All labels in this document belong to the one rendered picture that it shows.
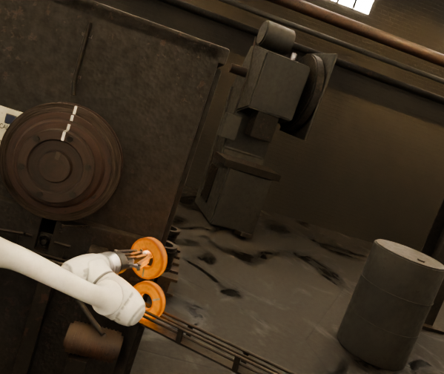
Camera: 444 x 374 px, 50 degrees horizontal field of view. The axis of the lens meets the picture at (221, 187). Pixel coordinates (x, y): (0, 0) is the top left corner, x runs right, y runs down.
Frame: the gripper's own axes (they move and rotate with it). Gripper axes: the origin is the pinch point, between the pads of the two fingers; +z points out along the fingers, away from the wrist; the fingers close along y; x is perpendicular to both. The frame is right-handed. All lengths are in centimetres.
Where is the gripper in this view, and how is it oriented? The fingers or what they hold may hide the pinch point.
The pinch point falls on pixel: (149, 254)
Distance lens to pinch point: 184.2
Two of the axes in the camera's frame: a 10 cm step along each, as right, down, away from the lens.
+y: 8.2, 3.6, -4.4
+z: 4.8, -0.4, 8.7
